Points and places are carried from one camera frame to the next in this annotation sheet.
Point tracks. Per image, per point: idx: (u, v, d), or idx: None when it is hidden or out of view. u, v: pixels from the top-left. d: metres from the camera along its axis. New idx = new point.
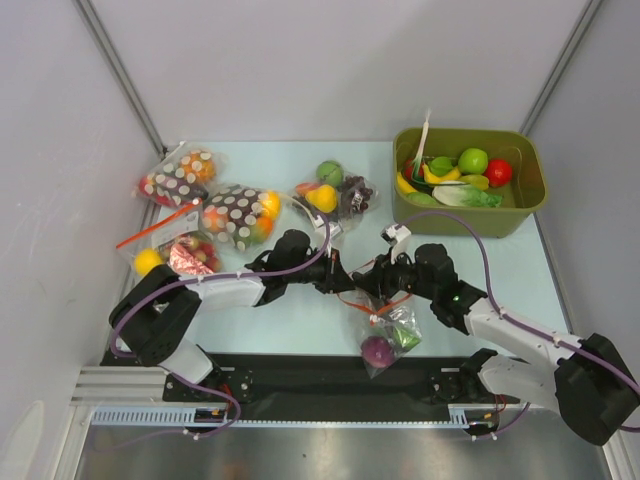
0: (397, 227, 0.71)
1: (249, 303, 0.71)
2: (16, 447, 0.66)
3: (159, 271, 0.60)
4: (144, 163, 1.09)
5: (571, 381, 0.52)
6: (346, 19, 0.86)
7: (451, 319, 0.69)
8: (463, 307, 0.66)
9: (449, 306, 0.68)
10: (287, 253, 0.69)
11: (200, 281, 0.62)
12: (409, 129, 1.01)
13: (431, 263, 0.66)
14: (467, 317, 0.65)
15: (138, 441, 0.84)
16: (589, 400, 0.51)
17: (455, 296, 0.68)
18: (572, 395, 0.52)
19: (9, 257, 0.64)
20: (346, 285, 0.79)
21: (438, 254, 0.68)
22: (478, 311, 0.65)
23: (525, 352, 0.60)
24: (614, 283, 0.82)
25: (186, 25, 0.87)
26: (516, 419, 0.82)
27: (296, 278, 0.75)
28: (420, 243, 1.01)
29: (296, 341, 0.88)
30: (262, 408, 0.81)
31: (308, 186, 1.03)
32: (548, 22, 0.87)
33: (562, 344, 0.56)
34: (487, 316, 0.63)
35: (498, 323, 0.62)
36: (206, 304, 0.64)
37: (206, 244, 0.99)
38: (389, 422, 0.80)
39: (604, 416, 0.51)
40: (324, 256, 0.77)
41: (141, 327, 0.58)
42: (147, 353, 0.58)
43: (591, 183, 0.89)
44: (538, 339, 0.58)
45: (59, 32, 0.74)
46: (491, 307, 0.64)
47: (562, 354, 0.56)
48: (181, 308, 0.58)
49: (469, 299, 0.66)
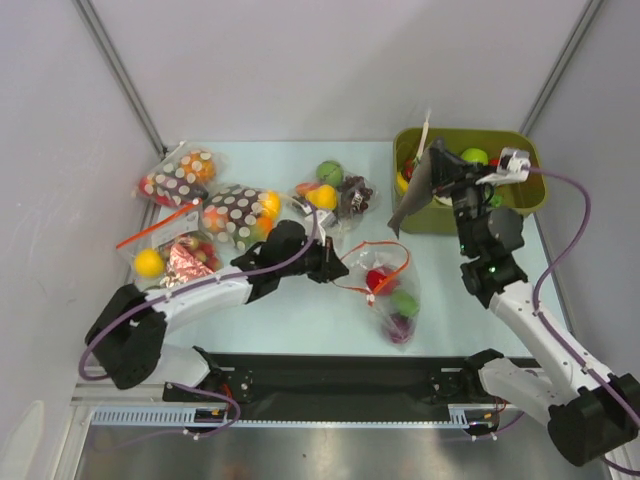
0: (523, 169, 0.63)
1: (242, 300, 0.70)
2: (16, 447, 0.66)
3: (125, 294, 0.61)
4: (144, 163, 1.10)
5: (585, 413, 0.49)
6: (347, 20, 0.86)
7: (476, 285, 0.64)
8: (494, 281, 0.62)
9: (481, 273, 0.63)
10: (280, 246, 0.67)
11: (168, 298, 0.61)
12: (409, 129, 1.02)
13: (501, 238, 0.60)
14: (499, 296, 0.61)
15: (138, 441, 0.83)
16: (591, 430, 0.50)
17: (491, 267, 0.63)
18: (575, 423, 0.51)
19: (10, 257, 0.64)
20: (343, 272, 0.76)
21: (514, 231, 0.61)
22: (511, 295, 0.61)
23: (546, 359, 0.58)
24: (613, 283, 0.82)
25: (186, 26, 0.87)
26: (516, 419, 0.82)
27: (291, 271, 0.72)
28: (440, 240, 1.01)
29: (296, 341, 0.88)
30: (262, 408, 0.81)
31: (308, 186, 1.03)
32: (548, 23, 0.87)
33: (591, 372, 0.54)
34: (520, 305, 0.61)
35: (530, 317, 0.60)
36: (182, 317, 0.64)
37: (206, 244, 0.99)
38: (389, 422, 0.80)
39: (592, 447, 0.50)
40: (318, 244, 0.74)
41: (112, 352, 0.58)
42: (121, 375, 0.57)
43: (591, 183, 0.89)
44: (566, 356, 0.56)
45: (59, 32, 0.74)
46: (528, 298, 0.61)
47: (585, 382, 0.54)
48: (142, 329, 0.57)
49: (506, 275, 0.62)
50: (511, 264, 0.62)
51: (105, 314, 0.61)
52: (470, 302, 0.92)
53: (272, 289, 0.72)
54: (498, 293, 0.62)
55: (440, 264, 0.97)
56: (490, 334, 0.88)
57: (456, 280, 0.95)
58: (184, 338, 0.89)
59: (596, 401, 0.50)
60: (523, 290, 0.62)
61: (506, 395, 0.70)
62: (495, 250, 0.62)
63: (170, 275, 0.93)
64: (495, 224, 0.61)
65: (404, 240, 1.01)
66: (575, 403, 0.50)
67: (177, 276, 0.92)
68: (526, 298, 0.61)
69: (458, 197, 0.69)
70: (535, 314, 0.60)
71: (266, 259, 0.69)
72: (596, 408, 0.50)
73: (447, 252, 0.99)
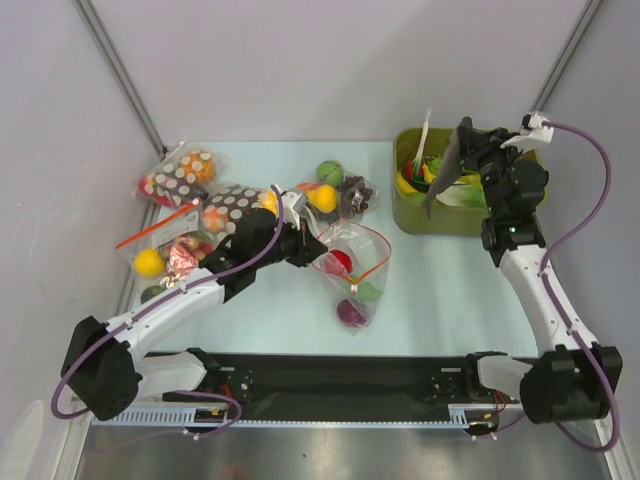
0: (544, 123, 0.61)
1: (218, 302, 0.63)
2: (16, 447, 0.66)
3: (84, 327, 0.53)
4: (144, 163, 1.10)
5: (556, 368, 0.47)
6: (346, 19, 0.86)
7: (492, 241, 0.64)
8: (510, 240, 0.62)
9: (500, 229, 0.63)
10: (251, 236, 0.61)
11: (130, 326, 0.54)
12: (409, 129, 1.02)
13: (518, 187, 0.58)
14: (510, 253, 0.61)
15: (138, 441, 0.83)
16: (557, 386, 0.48)
17: (511, 227, 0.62)
18: (545, 375, 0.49)
19: (10, 257, 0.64)
20: (322, 251, 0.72)
21: (536, 182, 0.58)
22: (522, 254, 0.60)
23: (536, 316, 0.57)
24: (612, 283, 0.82)
25: (186, 26, 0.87)
26: (517, 421, 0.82)
27: (267, 261, 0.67)
28: (439, 239, 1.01)
29: (295, 340, 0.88)
30: (262, 408, 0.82)
31: (308, 186, 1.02)
32: (547, 23, 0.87)
33: (575, 334, 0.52)
34: (526, 265, 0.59)
35: (534, 278, 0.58)
36: (153, 340, 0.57)
37: (206, 244, 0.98)
38: (389, 422, 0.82)
39: (554, 404, 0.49)
40: (291, 228, 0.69)
41: (84, 388, 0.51)
42: (102, 409, 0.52)
43: (590, 183, 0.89)
44: (554, 315, 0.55)
45: (59, 32, 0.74)
46: (538, 261, 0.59)
47: (565, 342, 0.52)
48: (109, 363, 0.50)
49: (525, 235, 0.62)
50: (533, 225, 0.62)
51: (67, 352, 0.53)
52: (470, 302, 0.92)
53: (248, 284, 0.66)
54: (508, 248, 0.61)
55: (440, 264, 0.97)
56: (490, 333, 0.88)
57: (455, 280, 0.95)
58: (184, 339, 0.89)
59: (570, 361, 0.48)
60: (535, 250, 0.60)
61: (492, 378, 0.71)
62: (513, 203, 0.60)
63: (170, 275, 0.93)
64: (514, 173, 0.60)
65: (405, 240, 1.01)
66: (550, 356, 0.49)
67: (177, 276, 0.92)
68: (536, 260, 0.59)
69: (485, 163, 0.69)
70: (539, 273, 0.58)
71: (238, 253, 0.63)
72: (570, 368, 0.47)
73: (446, 252, 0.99)
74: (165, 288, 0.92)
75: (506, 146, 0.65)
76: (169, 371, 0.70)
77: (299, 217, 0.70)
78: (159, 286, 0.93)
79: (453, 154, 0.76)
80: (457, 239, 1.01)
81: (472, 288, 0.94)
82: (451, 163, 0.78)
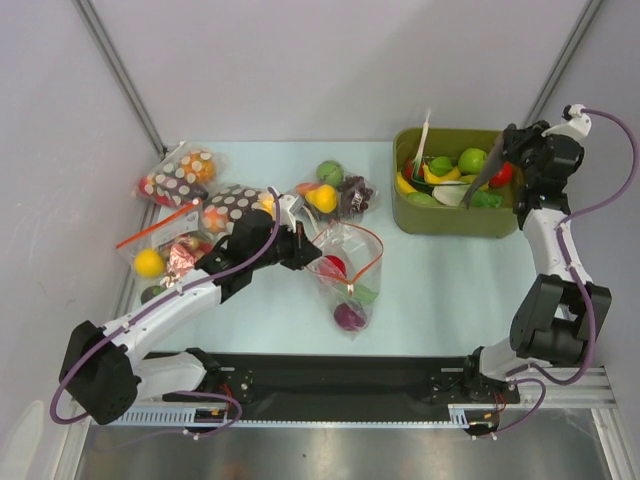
0: (584, 112, 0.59)
1: (215, 303, 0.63)
2: (16, 447, 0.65)
3: (81, 331, 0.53)
4: (144, 163, 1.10)
5: (542, 286, 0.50)
6: (347, 19, 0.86)
7: (520, 206, 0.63)
8: (537, 205, 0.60)
9: (528, 196, 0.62)
10: (247, 236, 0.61)
11: (126, 329, 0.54)
12: (409, 129, 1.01)
13: (552, 151, 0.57)
14: (534, 212, 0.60)
15: (138, 441, 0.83)
16: (541, 307, 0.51)
17: (541, 195, 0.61)
18: (531, 297, 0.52)
19: (10, 257, 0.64)
20: (318, 255, 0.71)
21: (570, 150, 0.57)
22: (543, 212, 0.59)
23: (541, 257, 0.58)
24: (612, 283, 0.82)
25: (186, 26, 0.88)
26: (517, 422, 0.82)
27: (265, 262, 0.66)
28: (439, 240, 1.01)
29: (296, 341, 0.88)
30: (262, 408, 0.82)
31: (308, 186, 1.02)
32: (547, 23, 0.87)
33: (573, 269, 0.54)
34: (545, 221, 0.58)
35: (549, 232, 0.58)
36: (151, 343, 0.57)
37: (206, 244, 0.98)
38: (389, 423, 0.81)
39: (536, 326, 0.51)
40: (287, 230, 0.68)
41: (83, 393, 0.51)
42: (101, 412, 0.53)
43: (590, 183, 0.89)
44: (557, 255, 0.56)
45: (59, 32, 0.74)
46: (560, 220, 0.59)
47: (560, 274, 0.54)
48: (108, 368, 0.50)
49: (553, 204, 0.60)
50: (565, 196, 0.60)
51: (65, 357, 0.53)
52: (471, 302, 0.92)
53: (245, 285, 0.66)
54: (534, 209, 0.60)
55: (440, 264, 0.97)
56: (490, 334, 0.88)
57: (454, 280, 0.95)
58: (184, 339, 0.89)
59: (557, 285, 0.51)
60: (555, 212, 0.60)
61: (492, 364, 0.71)
62: (544, 170, 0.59)
63: (170, 275, 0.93)
64: (550, 141, 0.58)
65: (404, 241, 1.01)
66: (540, 277, 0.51)
67: (177, 276, 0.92)
68: (560, 219, 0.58)
69: (525, 150, 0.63)
70: (555, 229, 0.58)
71: (236, 254, 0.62)
72: (556, 291, 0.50)
73: (447, 253, 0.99)
74: (165, 288, 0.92)
75: (547, 133, 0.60)
76: (168, 372, 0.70)
77: (296, 219, 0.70)
78: (158, 286, 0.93)
79: (497, 150, 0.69)
80: (457, 240, 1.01)
81: (472, 289, 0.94)
82: (497, 157, 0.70)
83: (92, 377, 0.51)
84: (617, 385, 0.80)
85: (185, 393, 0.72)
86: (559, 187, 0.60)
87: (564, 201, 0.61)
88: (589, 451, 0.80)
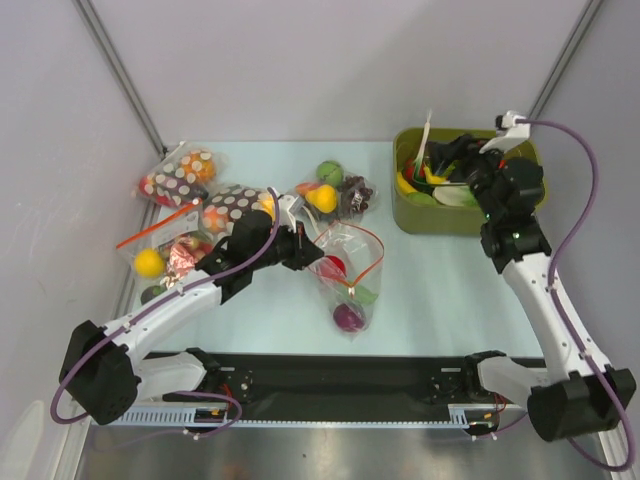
0: (518, 120, 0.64)
1: (215, 304, 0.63)
2: (16, 447, 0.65)
3: (82, 330, 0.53)
4: (144, 163, 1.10)
5: (569, 397, 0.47)
6: (347, 19, 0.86)
7: (496, 247, 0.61)
8: (518, 247, 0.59)
9: (502, 235, 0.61)
10: (247, 237, 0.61)
11: (128, 329, 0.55)
12: (409, 129, 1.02)
13: (515, 186, 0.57)
14: (516, 263, 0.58)
15: (138, 441, 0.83)
16: (569, 413, 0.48)
17: (515, 232, 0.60)
18: (554, 401, 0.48)
19: (10, 258, 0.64)
20: (319, 256, 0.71)
21: (532, 180, 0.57)
22: (529, 265, 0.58)
23: (545, 333, 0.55)
24: (611, 283, 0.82)
25: (186, 25, 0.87)
26: (517, 421, 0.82)
27: (265, 263, 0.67)
28: (439, 241, 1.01)
29: (296, 340, 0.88)
30: (263, 408, 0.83)
31: (308, 187, 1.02)
32: (548, 22, 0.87)
33: (588, 358, 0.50)
34: (533, 278, 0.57)
35: (541, 293, 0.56)
36: (152, 343, 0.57)
37: (206, 244, 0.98)
38: (389, 423, 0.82)
39: (563, 430, 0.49)
40: (288, 231, 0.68)
41: (83, 392, 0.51)
42: (101, 414, 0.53)
43: (587, 182, 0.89)
44: (566, 338, 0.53)
45: (59, 31, 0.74)
46: (545, 272, 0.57)
47: (579, 367, 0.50)
48: (109, 369, 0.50)
49: (531, 240, 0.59)
50: (538, 233, 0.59)
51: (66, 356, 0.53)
52: (471, 302, 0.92)
53: (246, 285, 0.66)
54: (514, 260, 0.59)
55: (441, 264, 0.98)
56: (491, 333, 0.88)
57: (455, 280, 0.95)
58: (183, 339, 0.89)
59: (584, 391, 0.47)
60: (541, 263, 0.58)
61: (494, 384, 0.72)
62: (510, 205, 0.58)
63: (170, 275, 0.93)
64: (508, 173, 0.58)
65: (405, 241, 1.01)
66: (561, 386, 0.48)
67: (177, 276, 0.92)
68: (543, 272, 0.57)
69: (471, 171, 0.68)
70: (549, 290, 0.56)
71: (235, 255, 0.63)
72: (582, 395, 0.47)
73: (447, 253, 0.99)
74: (165, 288, 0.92)
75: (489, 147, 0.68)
76: (168, 372, 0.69)
77: (297, 220, 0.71)
78: (158, 286, 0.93)
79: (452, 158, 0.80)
80: (457, 241, 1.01)
81: (471, 288, 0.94)
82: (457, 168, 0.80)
83: (93, 377, 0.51)
84: None
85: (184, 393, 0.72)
86: (526, 218, 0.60)
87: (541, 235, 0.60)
88: None
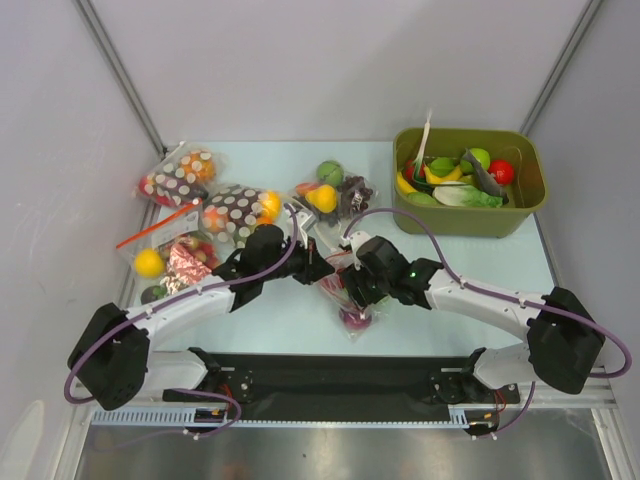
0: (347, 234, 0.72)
1: (226, 311, 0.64)
2: (16, 447, 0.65)
3: (104, 311, 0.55)
4: (144, 163, 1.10)
5: (544, 340, 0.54)
6: (347, 19, 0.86)
7: (411, 295, 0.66)
8: (421, 282, 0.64)
9: (405, 284, 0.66)
10: (260, 250, 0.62)
11: (149, 315, 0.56)
12: (409, 129, 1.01)
13: (368, 250, 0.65)
14: (429, 291, 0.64)
15: (138, 441, 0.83)
16: (562, 352, 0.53)
17: (412, 272, 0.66)
18: (547, 354, 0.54)
19: (10, 258, 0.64)
20: (328, 271, 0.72)
21: (373, 242, 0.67)
22: (437, 284, 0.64)
23: (491, 316, 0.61)
24: (613, 283, 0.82)
25: (186, 25, 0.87)
26: (517, 419, 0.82)
27: (275, 275, 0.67)
28: (446, 243, 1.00)
29: (295, 341, 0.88)
30: (262, 408, 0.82)
31: (308, 187, 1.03)
32: (548, 22, 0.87)
33: (528, 304, 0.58)
34: (448, 287, 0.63)
35: (460, 292, 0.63)
36: (165, 336, 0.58)
37: (206, 244, 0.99)
38: (389, 423, 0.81)
39: (577, 367, 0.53)
40: (300, 246, 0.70)
41: (98, 372, 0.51)
42: (107, 398, 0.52)
43: (588, 182, 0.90)
44: (504, 303, 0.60)
45: (59, 33, 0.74)
46: (450, 278, 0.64)
47: (529, 314, 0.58)
48: (127, 349, 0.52)
49: (427, 271, 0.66)
50: (428, 264, 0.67)
51: (84, 335, 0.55)
52: None
53: (256, 296, 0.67)
54: (429, 292, 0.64)
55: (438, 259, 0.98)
56: (488, 334, 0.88)
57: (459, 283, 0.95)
58: (183, 340, 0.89)
59: (549, 327, 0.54)
60: (444, 278, 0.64)
61: (497, 377, 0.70)
62: (381, 267, 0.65)
63: (170, 275, 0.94)
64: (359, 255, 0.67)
65: (404, 241, 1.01)
66: (535, 338, 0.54)
67: (177, 276, 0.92)
68: (450, 278, 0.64)
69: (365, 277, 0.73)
70: (462, 287, 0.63)
71: (247, 266, 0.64)
72: (550, 331, 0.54)
73: (451, 254, 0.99)
74: (165, 288, 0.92)
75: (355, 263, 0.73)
76: (168, 369, 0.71)
77: (307, 236, 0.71)
78: (158, 286, 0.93)
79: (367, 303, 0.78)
80: (461, 243, 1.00)
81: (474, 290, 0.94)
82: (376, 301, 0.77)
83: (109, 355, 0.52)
84: (616, 384, 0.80)
85: (180, 389, 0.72)
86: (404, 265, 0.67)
87: (427, 265, 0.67)
88: (588, 450, 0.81)
